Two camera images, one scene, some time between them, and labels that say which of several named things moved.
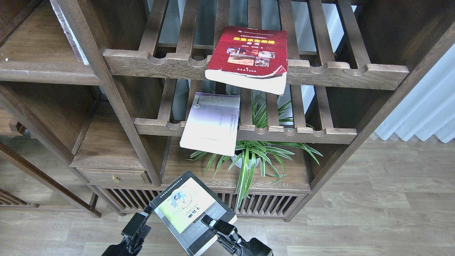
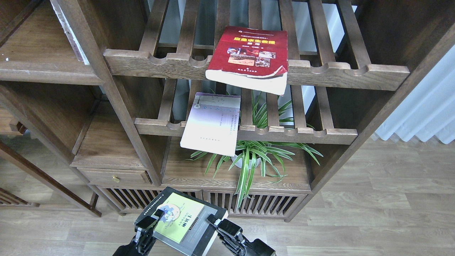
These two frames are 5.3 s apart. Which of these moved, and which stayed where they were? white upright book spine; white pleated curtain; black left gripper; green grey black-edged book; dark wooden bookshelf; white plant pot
Moved: green grey black-edged book; black left gripper
Stayed: white pleated curtain; white plant pot; white upright book spine; dark wooden bookshelf
